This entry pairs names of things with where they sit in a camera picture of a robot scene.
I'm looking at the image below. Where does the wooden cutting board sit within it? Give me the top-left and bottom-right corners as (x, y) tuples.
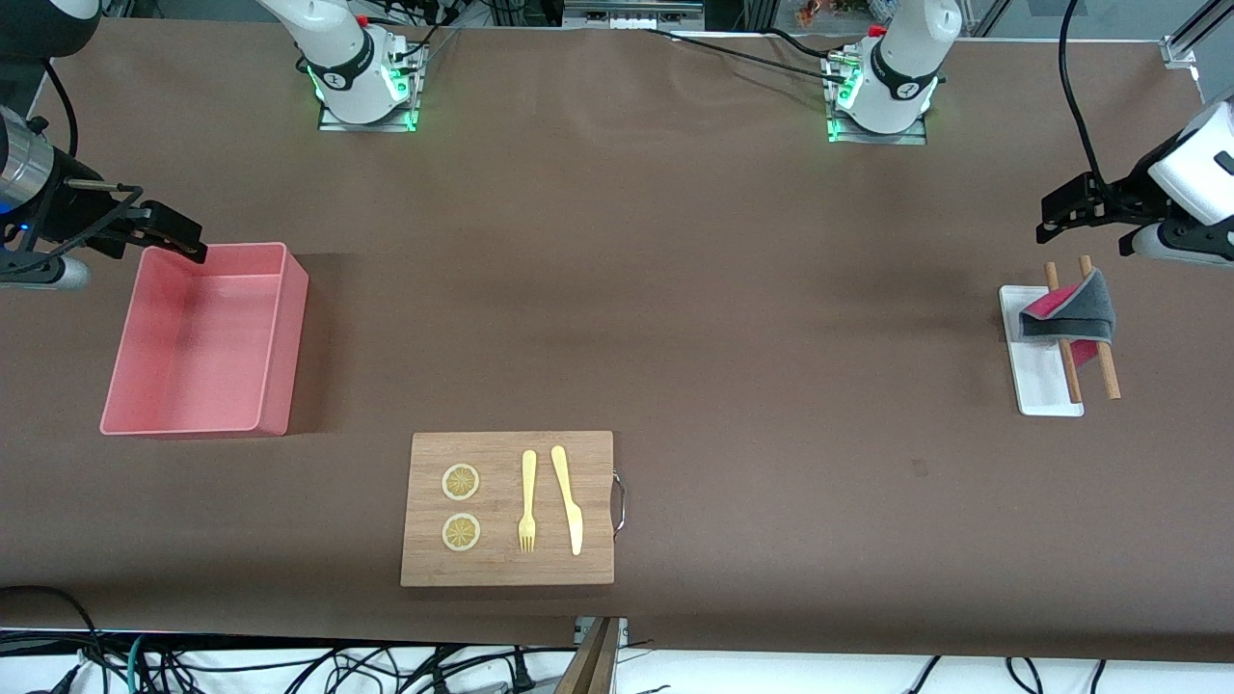
(400, 431), (615, 587)

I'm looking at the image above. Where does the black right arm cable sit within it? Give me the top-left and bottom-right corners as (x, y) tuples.
(43, 60), (80, 161)

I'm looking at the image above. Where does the red and grey cloth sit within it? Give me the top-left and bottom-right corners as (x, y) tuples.
(1018, 268), (1117, 369)

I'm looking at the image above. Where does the black table cable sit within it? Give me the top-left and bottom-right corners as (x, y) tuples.
(636, 27), (854, 84)
(765, 27), (835, 59)

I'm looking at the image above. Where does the pink plastic bin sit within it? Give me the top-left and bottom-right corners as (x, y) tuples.
(99, 242), (310, 438)

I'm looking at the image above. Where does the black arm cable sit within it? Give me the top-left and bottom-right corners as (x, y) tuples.
(1058, 0), (1110, 189)
(43, 60), (80, 161)

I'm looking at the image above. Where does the yellow plastic knife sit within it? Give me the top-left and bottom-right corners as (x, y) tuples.
(550, 444), (584, 557)

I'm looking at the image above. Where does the aluminium frame profile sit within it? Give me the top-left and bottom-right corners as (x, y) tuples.
(1160, 0), (1234, 70)

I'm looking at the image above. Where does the wooden plank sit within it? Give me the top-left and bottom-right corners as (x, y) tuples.
(554, 617), (619, 694)

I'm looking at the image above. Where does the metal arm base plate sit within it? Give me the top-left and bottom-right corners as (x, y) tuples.
(826, 53), (929, 147)
(318, 43), (426, 134)

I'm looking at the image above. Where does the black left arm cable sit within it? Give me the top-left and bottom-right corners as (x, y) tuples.
(1058, 0), (1110, 189)

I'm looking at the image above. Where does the grey metal box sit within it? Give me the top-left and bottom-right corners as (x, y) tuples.
(563, 0), (706, 31)

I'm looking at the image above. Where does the wooden rack rod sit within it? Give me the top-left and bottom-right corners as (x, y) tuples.
(1045, 262), (1084, 405)
(1078, 255), (1122, 401)

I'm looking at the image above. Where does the yellow plastic fork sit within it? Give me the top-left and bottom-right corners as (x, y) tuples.
(518, 449), (538, 554)

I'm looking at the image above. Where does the white rack base tray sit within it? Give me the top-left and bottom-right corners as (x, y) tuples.
(998, 284), (1086, 417)

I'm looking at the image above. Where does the black looped floor cable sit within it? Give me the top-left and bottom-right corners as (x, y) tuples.
(0, 585), (109, 694)

